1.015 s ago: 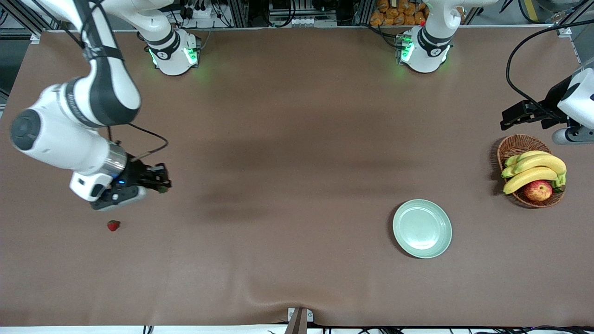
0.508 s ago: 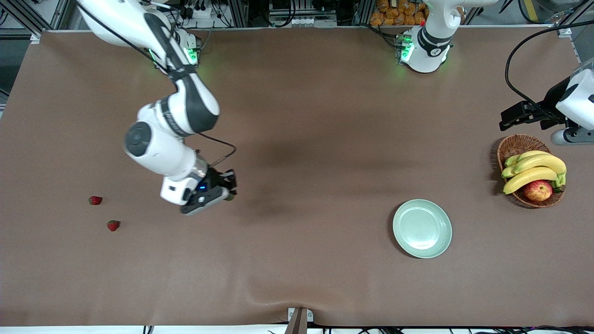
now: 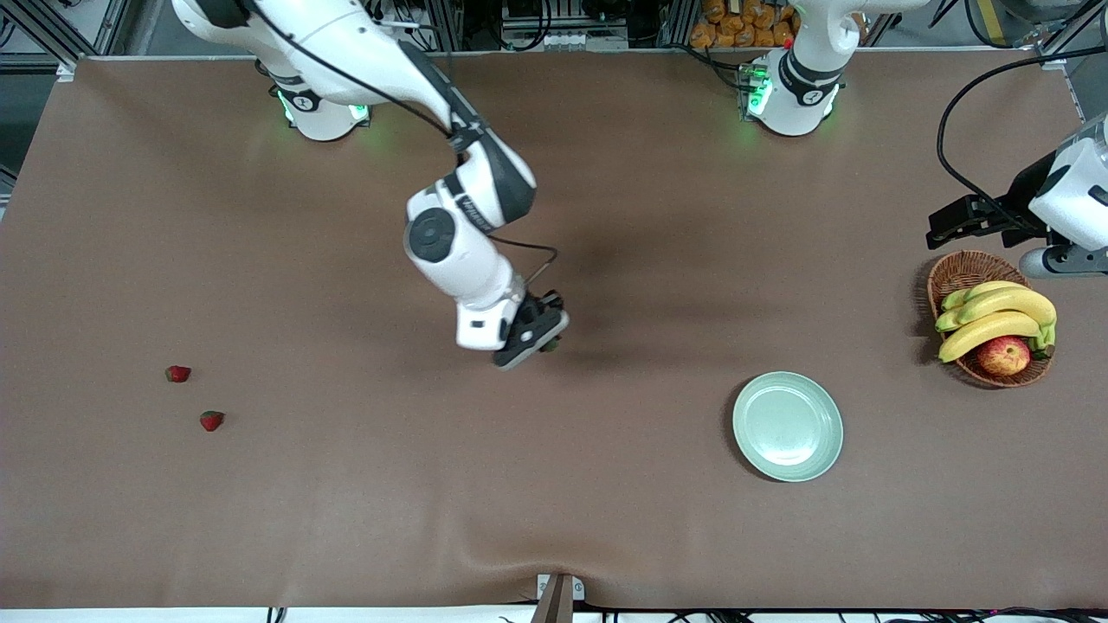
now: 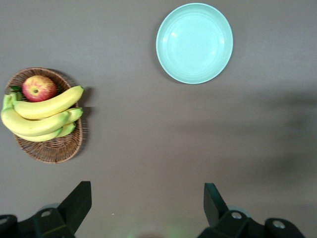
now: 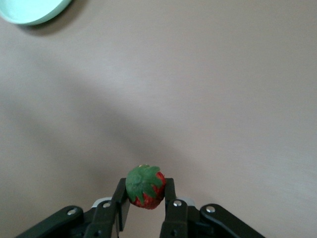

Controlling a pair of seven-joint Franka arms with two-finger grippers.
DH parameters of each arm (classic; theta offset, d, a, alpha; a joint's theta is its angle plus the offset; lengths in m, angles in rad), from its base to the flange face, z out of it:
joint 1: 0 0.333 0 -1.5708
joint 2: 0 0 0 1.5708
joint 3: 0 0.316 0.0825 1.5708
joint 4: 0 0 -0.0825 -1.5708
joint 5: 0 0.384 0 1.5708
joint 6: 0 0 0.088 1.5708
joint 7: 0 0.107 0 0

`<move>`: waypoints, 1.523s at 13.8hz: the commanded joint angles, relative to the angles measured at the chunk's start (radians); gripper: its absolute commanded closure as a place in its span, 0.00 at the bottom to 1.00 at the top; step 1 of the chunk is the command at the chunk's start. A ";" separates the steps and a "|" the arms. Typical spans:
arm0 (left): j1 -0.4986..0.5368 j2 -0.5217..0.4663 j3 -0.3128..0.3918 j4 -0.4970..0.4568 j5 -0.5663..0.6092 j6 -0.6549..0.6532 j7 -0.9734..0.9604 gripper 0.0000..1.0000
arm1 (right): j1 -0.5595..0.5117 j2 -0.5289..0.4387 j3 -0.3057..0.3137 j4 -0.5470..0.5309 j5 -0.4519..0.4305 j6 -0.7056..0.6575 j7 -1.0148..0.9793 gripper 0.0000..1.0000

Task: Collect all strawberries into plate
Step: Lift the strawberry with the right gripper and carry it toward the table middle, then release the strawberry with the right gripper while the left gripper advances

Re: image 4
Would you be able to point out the yellow banana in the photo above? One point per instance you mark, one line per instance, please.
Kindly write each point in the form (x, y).
(47, 137)
(49, 106)
(32, 125)

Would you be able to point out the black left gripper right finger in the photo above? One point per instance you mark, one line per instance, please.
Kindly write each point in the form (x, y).
(215, 213)

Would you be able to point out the red yellow apple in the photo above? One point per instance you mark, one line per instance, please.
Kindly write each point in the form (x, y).
(37, 89)

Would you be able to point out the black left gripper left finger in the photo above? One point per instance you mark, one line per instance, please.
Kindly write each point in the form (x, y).
(71, 213)

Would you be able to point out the brown wicker basket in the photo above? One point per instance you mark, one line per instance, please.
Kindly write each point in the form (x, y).
(54, 151)

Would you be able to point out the light green round plate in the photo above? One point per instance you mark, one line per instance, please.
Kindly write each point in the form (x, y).
(194, 44)

